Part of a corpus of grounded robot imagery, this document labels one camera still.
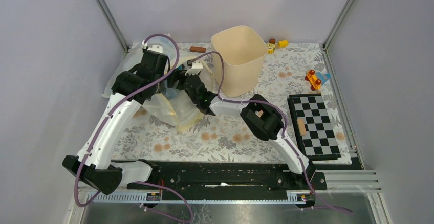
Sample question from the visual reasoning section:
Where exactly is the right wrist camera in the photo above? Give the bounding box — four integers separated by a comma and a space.
185, 60, 203, 76

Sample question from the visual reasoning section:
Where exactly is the aluminium frame post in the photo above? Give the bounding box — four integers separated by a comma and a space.
95, 0, 130, 52
322, 0, 355, 49

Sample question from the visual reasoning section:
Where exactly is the black white checkerboard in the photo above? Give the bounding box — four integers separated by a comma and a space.
287, 94, 341, 161

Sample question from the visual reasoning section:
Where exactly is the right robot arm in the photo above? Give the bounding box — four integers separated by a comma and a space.
167, 70, 317, 192

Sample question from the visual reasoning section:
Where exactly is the yellow cube block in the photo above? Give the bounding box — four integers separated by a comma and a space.
277, 40, 289, 48

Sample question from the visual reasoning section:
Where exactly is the large translucent white bag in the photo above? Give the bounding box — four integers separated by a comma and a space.
102, 36, 204, 132

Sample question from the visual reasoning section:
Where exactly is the orange toy car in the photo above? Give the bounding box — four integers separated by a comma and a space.
305, 69, 322, 91

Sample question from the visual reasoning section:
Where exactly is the small wooden block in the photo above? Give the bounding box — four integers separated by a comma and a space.
296, 118, 307, 136

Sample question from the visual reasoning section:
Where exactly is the yellow owl toy block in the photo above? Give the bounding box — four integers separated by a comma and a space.
267, 42, 275, 54

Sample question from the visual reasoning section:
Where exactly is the brown wooden cylinder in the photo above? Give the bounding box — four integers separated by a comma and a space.
189, 46, 207, 53

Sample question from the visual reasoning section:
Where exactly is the left aluminium frame post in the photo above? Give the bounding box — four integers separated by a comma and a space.
95, 0, 130, 52

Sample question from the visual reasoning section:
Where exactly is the floral patterned table mat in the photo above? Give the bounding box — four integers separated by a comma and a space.
97, 42, 353, 165

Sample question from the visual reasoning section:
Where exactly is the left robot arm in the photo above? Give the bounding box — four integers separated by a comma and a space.
62, 50, 173, 195

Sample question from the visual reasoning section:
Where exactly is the cream plastic trash bin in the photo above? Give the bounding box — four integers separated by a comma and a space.
211, 25, 268, 97

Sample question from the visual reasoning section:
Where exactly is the blue triangle piece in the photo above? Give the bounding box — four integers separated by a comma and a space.
316, 72, 331, 85

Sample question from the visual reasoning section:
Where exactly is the right aluminium frame post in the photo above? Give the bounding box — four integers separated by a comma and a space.
322, 0, 355, 49

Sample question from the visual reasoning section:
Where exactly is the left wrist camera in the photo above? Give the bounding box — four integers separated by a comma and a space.
142, 43, 163, 54

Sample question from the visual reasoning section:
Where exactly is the blue plastic trash bag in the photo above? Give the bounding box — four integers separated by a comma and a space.
164, 65, 185, 100

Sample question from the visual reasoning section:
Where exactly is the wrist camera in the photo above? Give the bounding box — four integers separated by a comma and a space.
142, 43, 163, 54
185, 60, 203, 76

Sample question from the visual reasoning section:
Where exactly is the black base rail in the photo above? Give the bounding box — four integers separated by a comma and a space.
124, 161, 333, 202

